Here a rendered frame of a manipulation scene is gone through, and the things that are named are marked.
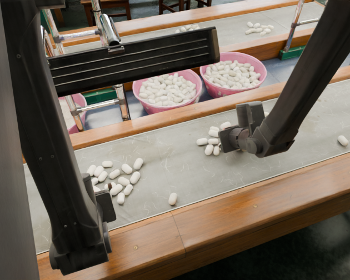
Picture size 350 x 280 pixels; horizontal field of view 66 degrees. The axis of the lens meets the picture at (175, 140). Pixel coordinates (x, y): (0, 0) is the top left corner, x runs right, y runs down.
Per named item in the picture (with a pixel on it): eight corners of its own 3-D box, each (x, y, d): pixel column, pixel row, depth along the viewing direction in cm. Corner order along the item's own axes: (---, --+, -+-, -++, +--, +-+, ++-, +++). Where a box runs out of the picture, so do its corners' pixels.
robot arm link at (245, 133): (250, 155, 66) (270, 150, 67) (246, 128, 65) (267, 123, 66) (237, 151, 72) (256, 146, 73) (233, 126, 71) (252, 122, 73)
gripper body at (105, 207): (61, 203, 56) (54, 216, 49) (109, 189, 59) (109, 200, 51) (69, 231, 57) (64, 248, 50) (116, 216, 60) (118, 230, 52)
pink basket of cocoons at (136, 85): (214, 104, 108) (216, 85, 101) (163, 136, 97) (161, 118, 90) (172, 75, 122) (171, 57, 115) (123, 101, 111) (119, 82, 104)
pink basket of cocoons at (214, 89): (274, 99, 110) (280, 80, 103) (214, 115, 104) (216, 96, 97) (242, 65, 127) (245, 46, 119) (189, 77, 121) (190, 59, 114)
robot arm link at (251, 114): (258, 155, 59) (290, 147, 62) (250, 104, 58) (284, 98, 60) (231, 149, 71) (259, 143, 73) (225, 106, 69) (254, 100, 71)
